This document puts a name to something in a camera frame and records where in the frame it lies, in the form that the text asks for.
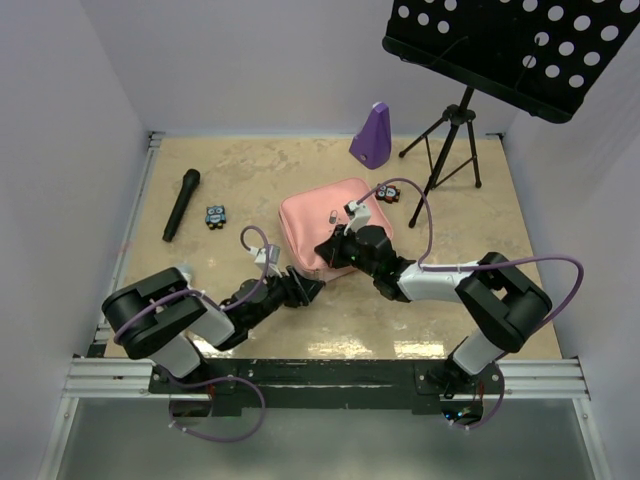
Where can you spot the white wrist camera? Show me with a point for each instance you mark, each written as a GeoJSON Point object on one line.
{"type": "Point", "coordinates": [358, 214]}
{"type": "Point", "coordinates": [266, 259]}

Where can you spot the pink medicine kit case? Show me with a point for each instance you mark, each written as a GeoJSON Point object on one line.
{"type": "Point", "coordinates": [310, 218]}

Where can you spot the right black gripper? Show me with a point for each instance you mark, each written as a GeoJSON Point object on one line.
{"type": "Point", "coordinates": [331, 251]}

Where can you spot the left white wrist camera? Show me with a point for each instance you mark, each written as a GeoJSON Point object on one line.
{"type": "Point", "coordinates": [266, 259]}

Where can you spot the white tube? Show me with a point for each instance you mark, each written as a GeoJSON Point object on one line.
{"type": "Point", "coordinates": [187, 272]}

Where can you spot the black music stand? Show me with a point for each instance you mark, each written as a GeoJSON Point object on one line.
{"type": "Point", "coordinates": [558, 61]}

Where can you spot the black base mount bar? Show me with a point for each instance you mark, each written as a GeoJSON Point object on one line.
{"type": "Point", "coordinates": [423, 387]}

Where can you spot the blue owl block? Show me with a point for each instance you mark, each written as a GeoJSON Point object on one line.
{"type": "Point", "coordinates": [215, 217]}

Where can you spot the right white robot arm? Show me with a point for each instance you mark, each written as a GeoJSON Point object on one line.
{"type": "Point", "coordinates": [505, 304]}

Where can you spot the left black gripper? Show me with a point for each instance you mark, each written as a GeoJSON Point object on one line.
{"type": "Point", "coordinates": [302, 290]}

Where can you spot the owl pattern block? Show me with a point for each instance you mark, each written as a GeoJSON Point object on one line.
{"type": "Point", "coordinates": [388, 193]}

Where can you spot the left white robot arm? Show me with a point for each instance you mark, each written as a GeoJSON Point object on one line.
{"type": "Point", "coordinates": [151, 317]}

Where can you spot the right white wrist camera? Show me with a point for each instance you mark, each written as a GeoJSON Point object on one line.
{"type": "Point", "coordinates": [358, 214]}

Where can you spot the purple metronome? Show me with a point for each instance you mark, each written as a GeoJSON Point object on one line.
{"type": "Point", "coordinates": [372, 145]}

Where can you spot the black microphone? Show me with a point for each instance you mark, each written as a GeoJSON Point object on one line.
{"type": "Point", "coordinates": [190, 182]}

